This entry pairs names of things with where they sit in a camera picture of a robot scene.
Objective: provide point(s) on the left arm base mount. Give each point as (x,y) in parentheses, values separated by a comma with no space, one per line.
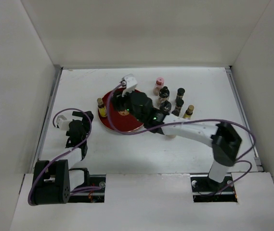
(92,191)

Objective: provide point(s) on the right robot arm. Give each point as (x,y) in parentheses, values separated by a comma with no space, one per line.
(222,137)

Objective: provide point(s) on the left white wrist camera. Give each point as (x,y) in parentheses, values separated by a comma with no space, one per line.
(62,123)

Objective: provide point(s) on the gold cap yellow bottle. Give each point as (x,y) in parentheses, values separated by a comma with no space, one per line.
(189,111)

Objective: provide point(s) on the cream cap spice jar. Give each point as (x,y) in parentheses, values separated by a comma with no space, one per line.
(170,136)

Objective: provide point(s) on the red round lacquer tray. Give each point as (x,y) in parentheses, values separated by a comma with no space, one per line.
(123,123)

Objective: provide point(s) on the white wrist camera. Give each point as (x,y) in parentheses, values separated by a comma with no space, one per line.
(62,123)
(129,83)

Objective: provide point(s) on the pink cap spice jar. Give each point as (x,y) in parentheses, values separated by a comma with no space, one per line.
(159,84)

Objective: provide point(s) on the yellow label brown bottle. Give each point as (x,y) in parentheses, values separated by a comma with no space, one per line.
(102,108)

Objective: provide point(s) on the black cap spice bottle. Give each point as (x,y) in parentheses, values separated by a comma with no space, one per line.
(180,94)

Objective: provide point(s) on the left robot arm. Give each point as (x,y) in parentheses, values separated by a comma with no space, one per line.
(55,180)

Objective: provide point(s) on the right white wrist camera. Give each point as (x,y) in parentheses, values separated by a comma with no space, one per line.
(129,83)

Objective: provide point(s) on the black grinder salt jar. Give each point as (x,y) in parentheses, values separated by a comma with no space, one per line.
(164,93)

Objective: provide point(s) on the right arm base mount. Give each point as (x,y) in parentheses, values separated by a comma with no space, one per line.
(205,190)

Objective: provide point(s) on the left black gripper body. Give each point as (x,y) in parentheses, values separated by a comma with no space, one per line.
(84,135)

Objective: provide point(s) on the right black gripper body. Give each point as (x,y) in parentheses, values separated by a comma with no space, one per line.
(137,116)

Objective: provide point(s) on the black grinder pepper jar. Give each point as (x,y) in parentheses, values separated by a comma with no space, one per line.
(165,107)

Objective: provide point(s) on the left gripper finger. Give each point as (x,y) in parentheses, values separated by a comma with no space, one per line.
(88,115)
(87,124)

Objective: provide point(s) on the black cap brown spice jar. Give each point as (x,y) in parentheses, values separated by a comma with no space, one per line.
(178,107)

